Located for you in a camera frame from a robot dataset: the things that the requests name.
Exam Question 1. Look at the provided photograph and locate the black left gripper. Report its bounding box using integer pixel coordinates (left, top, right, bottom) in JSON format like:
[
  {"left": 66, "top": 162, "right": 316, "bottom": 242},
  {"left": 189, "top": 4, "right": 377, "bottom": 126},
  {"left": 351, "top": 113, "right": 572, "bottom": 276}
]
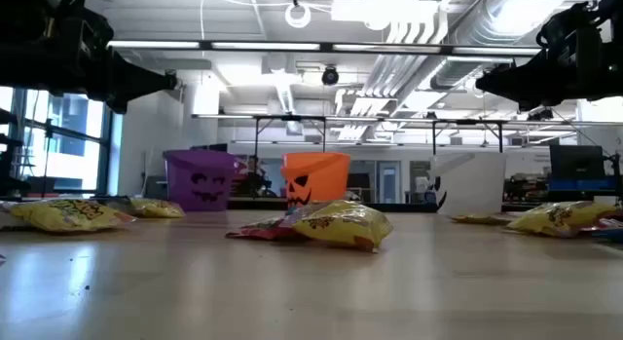
[{"left": 28, "top": 40, "right": 169, "bottom": 115}]

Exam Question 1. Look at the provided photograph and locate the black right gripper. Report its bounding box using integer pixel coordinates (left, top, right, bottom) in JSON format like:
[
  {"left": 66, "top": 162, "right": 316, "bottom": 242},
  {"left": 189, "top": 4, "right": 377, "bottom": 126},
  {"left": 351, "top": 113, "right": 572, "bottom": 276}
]
[{"left": 476, "top": 42, "right": 623, "bottom": 112}]

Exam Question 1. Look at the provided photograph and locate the white ghost face bucket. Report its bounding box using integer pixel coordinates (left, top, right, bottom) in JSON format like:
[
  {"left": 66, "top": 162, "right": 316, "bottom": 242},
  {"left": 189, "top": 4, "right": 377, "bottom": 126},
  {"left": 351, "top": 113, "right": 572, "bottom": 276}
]
[{"left": 428, "top": 151, "right": 507, "bottom": 216}]

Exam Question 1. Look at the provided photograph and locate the yellow Sour Patch candy bag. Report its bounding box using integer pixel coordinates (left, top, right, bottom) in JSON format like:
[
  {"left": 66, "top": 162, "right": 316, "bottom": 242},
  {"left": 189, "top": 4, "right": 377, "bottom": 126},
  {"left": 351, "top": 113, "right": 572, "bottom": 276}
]
[
  {"left": 127, "top": 197, "right": 187, "bottom": 219},
  {"left": 505, "top": 201, "right": 619, "bottom": 239},
  {"left": 281, "top": 199, "right": 394, "bottom": 253},
  {"left": 10, "top": 199, "right": 137, "bottom": 233},
  {"left": 450, "top": 212, "right": 512, "bottom": 226}
]

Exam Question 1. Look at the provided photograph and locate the small black monitor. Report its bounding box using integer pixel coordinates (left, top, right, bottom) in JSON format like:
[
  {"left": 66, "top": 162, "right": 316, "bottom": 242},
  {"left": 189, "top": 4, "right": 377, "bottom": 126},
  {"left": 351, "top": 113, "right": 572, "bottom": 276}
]
[{"left": 189, "top": 143, "right": 229, "bottom": 154}]

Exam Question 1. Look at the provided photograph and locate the large dark-framed window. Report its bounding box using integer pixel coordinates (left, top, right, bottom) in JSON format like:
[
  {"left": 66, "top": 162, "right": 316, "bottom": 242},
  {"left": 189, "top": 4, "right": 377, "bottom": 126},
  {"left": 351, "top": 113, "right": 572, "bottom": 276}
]
[{"left": 0, "top": 86, "right": 116, "bottom": 198}]

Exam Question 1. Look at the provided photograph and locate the purple Halloween face bucket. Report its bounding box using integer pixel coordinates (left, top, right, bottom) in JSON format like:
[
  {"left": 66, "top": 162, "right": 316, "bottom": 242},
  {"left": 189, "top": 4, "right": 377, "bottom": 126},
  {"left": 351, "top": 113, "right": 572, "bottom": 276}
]
[{"left": 163, "top": 149, "right": 240, "bottom": 213}]

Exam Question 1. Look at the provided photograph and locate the black tripod stand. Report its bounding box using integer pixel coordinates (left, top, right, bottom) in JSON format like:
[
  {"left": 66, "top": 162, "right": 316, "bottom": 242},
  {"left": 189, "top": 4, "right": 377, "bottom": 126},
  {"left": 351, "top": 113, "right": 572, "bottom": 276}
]
[{"left": 41, "top": 118, "right": 55, "bottom": 195}]

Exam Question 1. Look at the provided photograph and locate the blue shelf board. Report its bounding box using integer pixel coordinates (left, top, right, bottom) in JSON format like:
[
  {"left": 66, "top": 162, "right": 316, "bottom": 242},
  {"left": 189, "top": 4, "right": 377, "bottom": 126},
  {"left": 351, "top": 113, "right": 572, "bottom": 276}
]
[{"left": 548, "top": 177, "right": 617, "bottom": 192}]

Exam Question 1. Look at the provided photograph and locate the black equipment stand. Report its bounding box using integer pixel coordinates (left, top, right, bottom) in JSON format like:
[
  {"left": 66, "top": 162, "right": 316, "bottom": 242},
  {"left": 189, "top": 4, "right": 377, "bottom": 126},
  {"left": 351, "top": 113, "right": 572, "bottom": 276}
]
[{"left": 603, "top": 152, "right": 623, "bottom": 208}]

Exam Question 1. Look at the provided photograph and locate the glass door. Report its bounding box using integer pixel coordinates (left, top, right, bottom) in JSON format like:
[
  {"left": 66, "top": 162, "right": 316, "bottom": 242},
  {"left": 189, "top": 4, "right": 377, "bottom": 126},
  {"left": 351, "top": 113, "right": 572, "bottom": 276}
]
[{"left": 378, "top": 160, "right": 401, "bottom": 205}]

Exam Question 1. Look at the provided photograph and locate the black equipment rack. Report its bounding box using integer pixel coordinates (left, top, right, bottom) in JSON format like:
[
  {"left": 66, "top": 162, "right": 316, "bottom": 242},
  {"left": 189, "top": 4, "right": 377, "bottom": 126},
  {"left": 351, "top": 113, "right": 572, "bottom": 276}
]
[{"left": 0, "top": 108, "right": 25, "bottom": 198}]

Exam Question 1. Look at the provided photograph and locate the black beam with light strips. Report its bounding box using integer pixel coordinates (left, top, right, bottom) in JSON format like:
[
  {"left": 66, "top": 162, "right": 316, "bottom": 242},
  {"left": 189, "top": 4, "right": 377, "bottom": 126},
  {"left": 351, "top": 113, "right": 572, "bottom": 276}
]
[{"left": 106, "top": 39, "right": 542, "bottom": 57}]

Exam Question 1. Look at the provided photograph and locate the orange pumpkin face bucket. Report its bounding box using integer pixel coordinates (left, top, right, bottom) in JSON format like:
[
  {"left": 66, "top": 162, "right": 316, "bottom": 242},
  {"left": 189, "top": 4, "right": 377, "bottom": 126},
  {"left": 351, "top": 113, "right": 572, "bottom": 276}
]
[{"left": 280, "top": 151, "right": 352, "bottom": 215}]

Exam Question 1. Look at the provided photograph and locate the black metal gantry frame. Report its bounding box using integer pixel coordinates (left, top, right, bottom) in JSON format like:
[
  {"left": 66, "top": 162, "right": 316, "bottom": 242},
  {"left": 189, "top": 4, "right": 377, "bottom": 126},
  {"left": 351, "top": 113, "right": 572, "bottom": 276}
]
[
  {"left": 431, "top": 118, "right": 505, "bottom": 155},
  {"left": 252, "top": 114, "right": 327, "bottom": 154}
]

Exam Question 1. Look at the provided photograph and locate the silver ventilation duct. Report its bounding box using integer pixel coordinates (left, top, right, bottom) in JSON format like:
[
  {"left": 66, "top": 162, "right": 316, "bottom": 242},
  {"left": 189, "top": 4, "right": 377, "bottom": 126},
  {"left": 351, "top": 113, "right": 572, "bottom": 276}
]
[{"left": 430, "top": 0, "right": 541, "bottom": 91}]

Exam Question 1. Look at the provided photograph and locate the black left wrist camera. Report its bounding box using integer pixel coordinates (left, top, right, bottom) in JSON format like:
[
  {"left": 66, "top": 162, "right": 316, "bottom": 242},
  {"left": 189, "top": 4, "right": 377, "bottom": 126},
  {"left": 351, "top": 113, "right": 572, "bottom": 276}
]
[{"left": 46, "top": 0, "right": 116, "bottom": 54}]

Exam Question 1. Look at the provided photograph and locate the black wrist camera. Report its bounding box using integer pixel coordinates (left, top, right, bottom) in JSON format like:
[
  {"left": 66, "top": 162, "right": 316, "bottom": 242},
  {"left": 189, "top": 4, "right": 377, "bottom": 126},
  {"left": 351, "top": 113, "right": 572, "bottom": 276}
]
[
  {"left": 46, "top": 0, "right": 116, "bottom": 54},
  {"left": 534, "top": 1, "right": 605, "bottom": 52}
]

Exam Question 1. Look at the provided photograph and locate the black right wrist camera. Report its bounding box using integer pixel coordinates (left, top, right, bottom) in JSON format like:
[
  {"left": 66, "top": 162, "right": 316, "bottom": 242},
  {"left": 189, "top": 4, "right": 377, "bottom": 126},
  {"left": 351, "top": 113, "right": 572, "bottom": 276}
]
[{"left": 534, "top": 1, "right": 605, "bottom": 52}]

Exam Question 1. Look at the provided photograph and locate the white ring ceiling fixture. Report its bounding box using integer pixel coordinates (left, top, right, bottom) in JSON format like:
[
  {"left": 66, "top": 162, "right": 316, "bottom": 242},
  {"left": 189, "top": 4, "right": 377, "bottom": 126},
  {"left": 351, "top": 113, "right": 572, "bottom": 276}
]
[{"left": 284, "top": 1, "right": 312, "bottom": 29}]

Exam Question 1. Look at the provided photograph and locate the black metal table frame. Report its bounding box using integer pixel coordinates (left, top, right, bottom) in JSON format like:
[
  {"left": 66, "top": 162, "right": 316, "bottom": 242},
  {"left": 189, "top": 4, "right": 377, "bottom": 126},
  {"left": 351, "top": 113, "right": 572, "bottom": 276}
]
[{"left": 0, "top": 194, "right": 623, "bottom": 219}]

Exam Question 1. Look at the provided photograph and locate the black overhead camera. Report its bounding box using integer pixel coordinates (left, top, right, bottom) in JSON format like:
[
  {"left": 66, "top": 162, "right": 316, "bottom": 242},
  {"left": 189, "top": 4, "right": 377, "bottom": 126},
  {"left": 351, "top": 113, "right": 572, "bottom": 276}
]
[{"left": 320, "top": 65, "right": 341, "bottom": 87}]

